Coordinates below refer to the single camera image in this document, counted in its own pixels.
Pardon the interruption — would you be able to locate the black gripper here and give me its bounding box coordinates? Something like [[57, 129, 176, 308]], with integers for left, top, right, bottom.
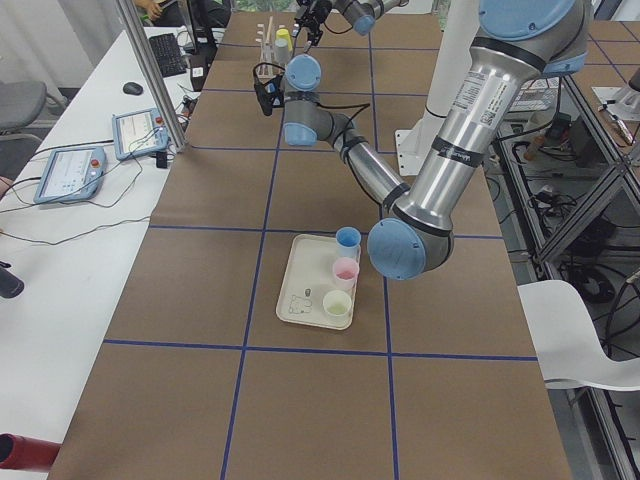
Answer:
[[293, 0, 333, 52], [254, 74, 284, 116]]

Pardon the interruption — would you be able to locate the yellow plastic cup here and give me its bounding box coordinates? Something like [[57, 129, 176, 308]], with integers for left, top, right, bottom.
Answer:
[[276, 27, 293, 50]]

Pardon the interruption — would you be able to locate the grey plastic cup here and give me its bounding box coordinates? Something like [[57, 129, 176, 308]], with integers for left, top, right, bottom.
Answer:
[[274, 38, 292, 66]]

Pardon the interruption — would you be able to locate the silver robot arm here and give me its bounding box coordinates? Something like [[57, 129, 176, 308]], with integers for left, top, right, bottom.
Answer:
[[293, 0, 409, 47], [254, 1, 593, 280]]

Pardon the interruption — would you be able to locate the light blue plastic cup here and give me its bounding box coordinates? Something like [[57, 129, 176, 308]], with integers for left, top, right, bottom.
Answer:
[[335, 226, 361, 259]]

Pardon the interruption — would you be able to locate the pink plastic cup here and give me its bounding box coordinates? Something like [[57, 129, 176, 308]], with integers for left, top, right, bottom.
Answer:
[[332, 257, 360, 291]]

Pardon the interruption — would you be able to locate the cream plastic cup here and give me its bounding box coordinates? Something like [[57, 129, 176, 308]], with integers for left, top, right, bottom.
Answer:
[[322, 290, 352, 318]]

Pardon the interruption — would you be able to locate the black monitor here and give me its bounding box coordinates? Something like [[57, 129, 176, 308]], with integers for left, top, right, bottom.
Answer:
[[188, 1, 231, 92]]

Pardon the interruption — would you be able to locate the black keyboard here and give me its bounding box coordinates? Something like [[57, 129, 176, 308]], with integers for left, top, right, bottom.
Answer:
[[148, 33, 187, 78]]

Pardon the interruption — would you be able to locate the seated person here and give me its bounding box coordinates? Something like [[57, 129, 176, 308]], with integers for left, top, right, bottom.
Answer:
[[133, 0, 180, 26]]

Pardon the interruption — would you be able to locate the far teach pendant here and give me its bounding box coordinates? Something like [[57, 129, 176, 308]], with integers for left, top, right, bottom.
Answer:
[[111, 108, 169, 161]]

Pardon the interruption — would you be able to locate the teach pendant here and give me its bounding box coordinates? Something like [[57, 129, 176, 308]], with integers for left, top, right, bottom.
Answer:
[[33, 146, 107, 204], [111, 108, 169, 161]]

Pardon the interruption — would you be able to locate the black computer mouse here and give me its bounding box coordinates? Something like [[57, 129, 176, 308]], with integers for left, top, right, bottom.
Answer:
[[122, 82, 144, 96]]

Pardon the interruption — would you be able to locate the cream serving tray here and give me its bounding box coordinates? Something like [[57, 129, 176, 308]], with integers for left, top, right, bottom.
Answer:
[[276, 234, 357, 330]]

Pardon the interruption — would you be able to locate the near teach pendant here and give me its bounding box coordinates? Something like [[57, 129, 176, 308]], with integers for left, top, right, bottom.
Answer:
[[33, 146, 107, 204]]

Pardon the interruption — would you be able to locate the white chair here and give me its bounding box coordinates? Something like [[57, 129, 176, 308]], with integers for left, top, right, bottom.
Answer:
[[518, 280, 639, 392]]

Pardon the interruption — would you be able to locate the white wire cup rack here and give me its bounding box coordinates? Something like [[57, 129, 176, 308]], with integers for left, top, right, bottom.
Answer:
[[256, 17, 286, 64]]

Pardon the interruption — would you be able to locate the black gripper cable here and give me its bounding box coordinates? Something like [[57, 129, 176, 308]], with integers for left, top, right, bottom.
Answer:
[[317, 99, 372, 126]]

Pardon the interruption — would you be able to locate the aluminium frame post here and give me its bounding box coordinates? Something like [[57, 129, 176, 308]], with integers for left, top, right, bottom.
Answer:
[[115, 0, 186, 152]]

